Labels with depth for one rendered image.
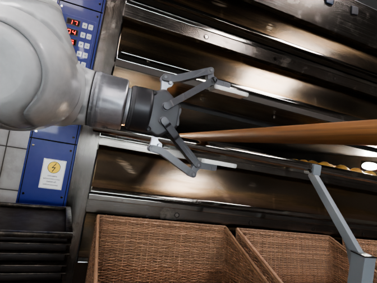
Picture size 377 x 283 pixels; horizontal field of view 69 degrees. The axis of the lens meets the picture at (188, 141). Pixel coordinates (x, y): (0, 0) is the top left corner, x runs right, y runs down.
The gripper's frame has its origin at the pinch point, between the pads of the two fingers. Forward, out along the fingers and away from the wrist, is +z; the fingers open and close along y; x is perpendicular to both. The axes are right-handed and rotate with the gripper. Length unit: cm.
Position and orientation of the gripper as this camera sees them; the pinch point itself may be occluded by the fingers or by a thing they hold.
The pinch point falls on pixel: (233, 129)
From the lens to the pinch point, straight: 53.1
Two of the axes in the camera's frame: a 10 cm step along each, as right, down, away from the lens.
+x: 3.0, 0.0, -9.5
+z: 9.4, 1.8, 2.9
